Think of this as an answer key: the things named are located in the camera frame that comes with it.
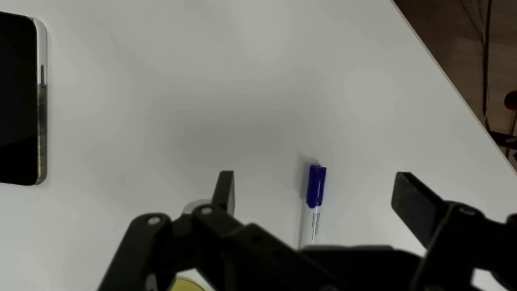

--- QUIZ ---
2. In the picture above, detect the black smartphone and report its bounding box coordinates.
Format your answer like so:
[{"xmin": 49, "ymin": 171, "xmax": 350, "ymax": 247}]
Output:
[{"xmin": 0, "ymin": 11, "xmax": 48, "ymax": 187}]

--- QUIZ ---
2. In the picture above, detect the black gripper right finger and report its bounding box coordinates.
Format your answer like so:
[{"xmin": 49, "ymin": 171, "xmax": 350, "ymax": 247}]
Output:
[{"xmin": 389, "ymin": 171, "xmax": 517, "ymax": 291}]

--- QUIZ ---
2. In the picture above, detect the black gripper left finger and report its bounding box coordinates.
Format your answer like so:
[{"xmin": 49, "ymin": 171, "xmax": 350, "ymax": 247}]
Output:
[{"xmin": 95, "ymin": 169, "xmax": 335, "ymax": 291}]

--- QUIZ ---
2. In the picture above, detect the white marker with blue cap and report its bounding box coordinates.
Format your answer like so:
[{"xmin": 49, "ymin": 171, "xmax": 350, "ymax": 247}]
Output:
[{"xmin": 297, "ymin": 161, "xmax": 327, "ymax": 250}]

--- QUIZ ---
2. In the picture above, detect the yellow enamel cup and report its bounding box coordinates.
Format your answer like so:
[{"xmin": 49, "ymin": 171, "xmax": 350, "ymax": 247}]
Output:
[{"xmin": 169, "ymin": 268, "xmax": 209, "ymax": 291}]

